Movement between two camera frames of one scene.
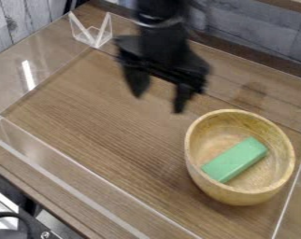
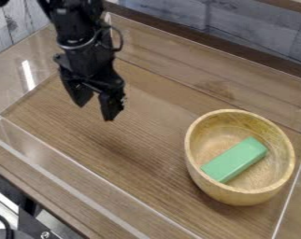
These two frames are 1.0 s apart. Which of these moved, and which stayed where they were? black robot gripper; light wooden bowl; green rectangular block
Moved: black robot gripper
Stayed: light wooden bowl; green rectangular block
